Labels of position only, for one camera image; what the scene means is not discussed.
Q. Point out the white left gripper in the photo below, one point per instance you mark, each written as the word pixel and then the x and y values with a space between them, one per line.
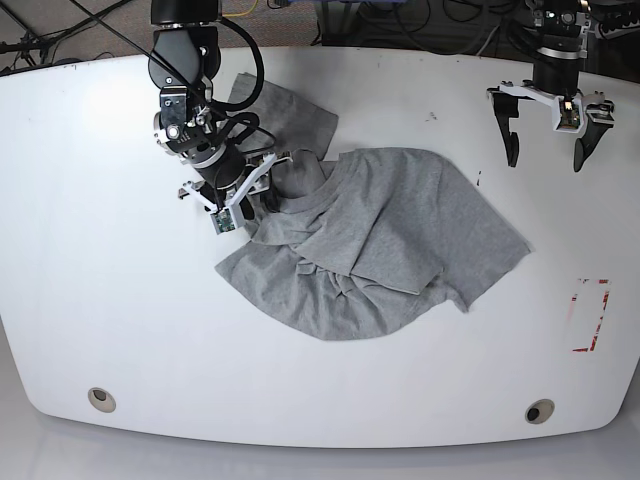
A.
pixel 596 111

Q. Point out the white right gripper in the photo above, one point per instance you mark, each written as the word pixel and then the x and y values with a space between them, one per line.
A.
pixel 231 180

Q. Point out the grey T-shirt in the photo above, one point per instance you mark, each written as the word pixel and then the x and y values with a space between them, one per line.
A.
pixel 365 244

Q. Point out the white power strip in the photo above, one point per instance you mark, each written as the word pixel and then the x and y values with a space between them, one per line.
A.
pixel 617 24

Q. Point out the red tape rectangle marking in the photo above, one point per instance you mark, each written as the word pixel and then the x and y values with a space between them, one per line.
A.
pixel 587 310

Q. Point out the black tripod stand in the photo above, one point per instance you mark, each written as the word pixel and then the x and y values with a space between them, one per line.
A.
pixel 37 50

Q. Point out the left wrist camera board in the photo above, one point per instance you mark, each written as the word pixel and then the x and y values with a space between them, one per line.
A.
pixel 570 118

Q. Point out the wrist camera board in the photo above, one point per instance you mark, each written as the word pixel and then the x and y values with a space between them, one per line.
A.
pixel 570 118
pixel 222 221

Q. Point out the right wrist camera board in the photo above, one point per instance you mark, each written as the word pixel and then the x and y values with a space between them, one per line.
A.
pixel 222 221

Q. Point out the left table cable grommet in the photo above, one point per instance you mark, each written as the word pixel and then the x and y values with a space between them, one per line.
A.
pixel 102 400

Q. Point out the table cable grommet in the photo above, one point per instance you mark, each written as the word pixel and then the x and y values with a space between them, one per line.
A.
pixel 540 411
pixel 102 400

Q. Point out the right table cable grommet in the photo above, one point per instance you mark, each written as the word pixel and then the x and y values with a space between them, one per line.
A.
pixel 540 411

